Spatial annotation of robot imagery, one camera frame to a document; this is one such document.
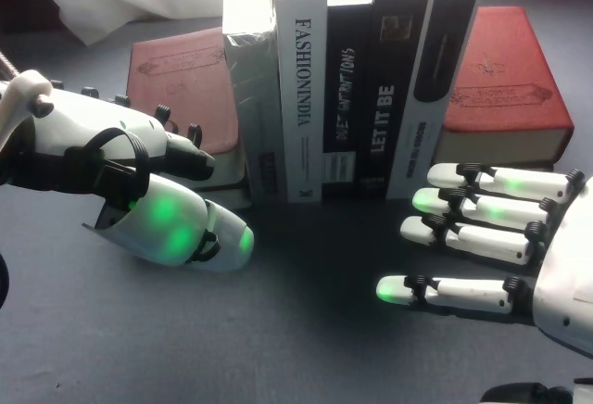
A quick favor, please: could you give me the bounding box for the black LET IT BE book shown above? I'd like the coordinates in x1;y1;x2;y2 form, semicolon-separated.
354;0;430;200

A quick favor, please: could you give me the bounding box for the faded red hardcover book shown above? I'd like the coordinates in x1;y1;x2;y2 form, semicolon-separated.
125;26;247;190

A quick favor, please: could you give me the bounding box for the white book with black oval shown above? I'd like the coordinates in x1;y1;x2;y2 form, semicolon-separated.
385;0;484;200

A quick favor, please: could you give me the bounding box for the black book with handwritten title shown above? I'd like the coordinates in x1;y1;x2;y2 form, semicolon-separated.
319;0;377;199

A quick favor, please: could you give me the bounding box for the white FASHIONINDIA book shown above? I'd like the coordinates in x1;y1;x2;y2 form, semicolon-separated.
272;0;331;205

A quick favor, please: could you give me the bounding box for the bright red hardcover book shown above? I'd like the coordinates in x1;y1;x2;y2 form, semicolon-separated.
434;5;574;167

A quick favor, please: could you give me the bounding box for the plastic wrapped grey book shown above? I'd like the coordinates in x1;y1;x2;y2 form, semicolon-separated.
221;0;288;205

